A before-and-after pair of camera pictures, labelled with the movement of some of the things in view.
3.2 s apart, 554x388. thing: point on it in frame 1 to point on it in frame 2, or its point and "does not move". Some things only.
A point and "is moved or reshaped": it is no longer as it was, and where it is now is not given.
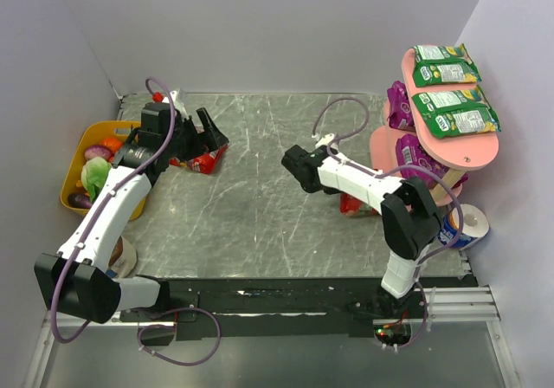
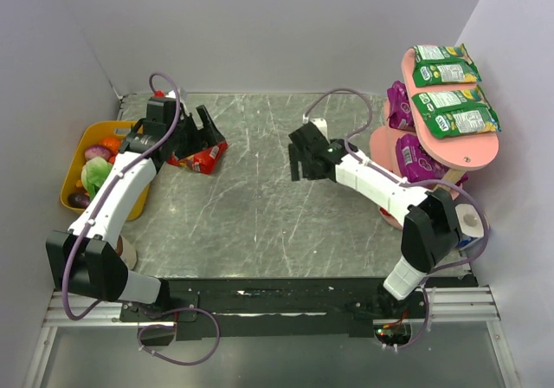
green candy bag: [455, 112] does not move
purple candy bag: [401, 111] does not move
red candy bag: [353, 207] is moved or reshaped
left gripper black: [198, 132] does not move
